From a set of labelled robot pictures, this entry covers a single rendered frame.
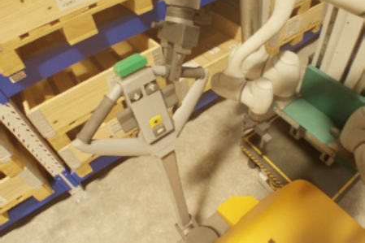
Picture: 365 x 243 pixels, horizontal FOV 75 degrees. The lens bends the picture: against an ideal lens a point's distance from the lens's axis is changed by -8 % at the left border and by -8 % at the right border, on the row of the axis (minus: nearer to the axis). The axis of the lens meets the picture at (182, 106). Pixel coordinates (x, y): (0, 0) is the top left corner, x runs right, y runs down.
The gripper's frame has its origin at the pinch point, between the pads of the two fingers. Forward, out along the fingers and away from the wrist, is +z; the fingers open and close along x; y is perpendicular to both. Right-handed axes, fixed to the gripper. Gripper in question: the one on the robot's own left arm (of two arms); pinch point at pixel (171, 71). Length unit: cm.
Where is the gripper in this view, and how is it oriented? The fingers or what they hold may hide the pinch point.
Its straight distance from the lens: 72.3
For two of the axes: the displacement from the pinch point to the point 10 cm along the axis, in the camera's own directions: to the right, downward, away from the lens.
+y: -8.3, 0.3, -5.6
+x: 5.3, 3.5, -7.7
